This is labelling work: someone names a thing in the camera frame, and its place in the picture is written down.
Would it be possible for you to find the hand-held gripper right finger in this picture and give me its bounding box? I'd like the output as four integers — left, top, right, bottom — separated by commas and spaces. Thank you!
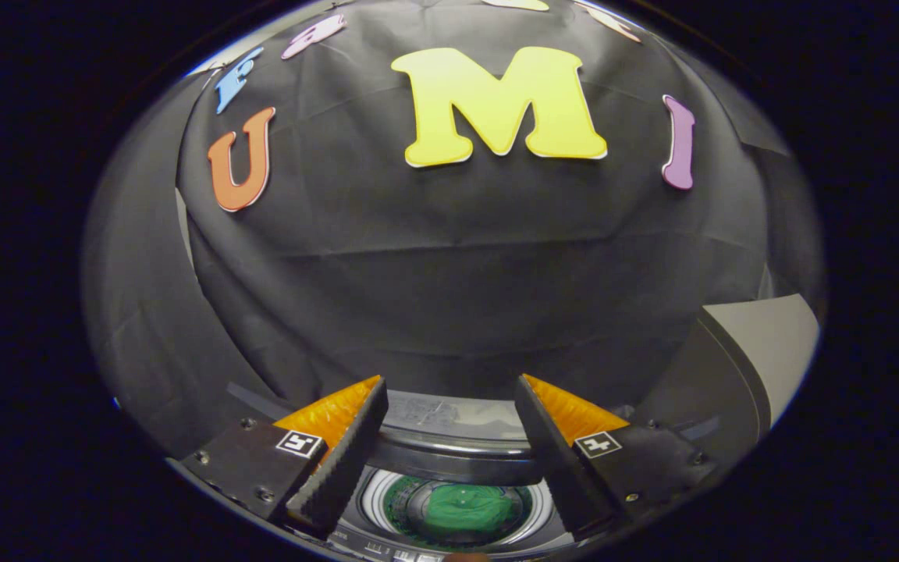
514, 373, 720, 539

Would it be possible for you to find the green polo shirt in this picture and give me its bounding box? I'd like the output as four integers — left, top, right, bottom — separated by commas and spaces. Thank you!
422, 484, 524, 535

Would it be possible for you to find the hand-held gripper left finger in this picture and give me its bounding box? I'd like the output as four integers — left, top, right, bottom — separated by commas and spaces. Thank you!
176, 375, 389, 539

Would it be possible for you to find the small beige cabinet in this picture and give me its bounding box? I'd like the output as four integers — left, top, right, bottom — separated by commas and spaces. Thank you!
637, 293, 821, 469

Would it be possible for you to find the black backdrop cloth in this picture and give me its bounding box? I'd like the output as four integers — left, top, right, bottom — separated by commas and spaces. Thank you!
81, 0, 825, 461

